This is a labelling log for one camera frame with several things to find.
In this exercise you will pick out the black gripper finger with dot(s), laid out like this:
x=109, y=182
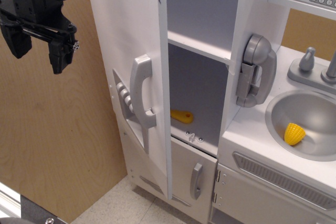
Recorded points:
x=61, y=54
x=18, y=42

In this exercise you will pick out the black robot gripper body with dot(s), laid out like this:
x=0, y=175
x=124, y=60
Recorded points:
x=40, y=14

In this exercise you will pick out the white fridge door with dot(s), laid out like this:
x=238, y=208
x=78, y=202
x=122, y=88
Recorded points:
x=126, y=30

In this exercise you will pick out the grey ice dispenser panel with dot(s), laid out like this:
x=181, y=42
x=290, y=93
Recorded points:
x=140, y=132

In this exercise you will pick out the yellow toy cheese wedge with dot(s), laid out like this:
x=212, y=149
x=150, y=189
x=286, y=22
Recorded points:
x=185, y=117

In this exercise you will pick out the white toy kitchen cabinet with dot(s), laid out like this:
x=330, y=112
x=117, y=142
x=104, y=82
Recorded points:
x=209, y=118

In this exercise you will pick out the white lower cabinet door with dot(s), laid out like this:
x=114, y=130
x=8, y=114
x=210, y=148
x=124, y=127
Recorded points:
x=184, y=158

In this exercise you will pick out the grey toy telephone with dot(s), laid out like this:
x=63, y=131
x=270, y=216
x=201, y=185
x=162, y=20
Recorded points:
x=257, y=74

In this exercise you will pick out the white oven door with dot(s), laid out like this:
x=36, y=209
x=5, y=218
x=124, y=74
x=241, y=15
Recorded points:
x=240, y=199

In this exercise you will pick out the grey toy faucet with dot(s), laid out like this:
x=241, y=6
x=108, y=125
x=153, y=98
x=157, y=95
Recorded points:
x=306, y=71

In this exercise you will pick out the yellow toy corn piece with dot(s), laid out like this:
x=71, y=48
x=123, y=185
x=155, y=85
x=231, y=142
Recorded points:
x=294, y=134

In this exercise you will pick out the grey toy sink basin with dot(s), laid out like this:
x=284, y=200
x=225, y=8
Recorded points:
x=314, y=112

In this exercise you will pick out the grey fridge door handle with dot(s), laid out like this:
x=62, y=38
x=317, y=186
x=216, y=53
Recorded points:
x=141, y=70

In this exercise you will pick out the grey lower door handle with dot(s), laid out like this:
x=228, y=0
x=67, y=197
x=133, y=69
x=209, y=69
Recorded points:
x=195, y=191

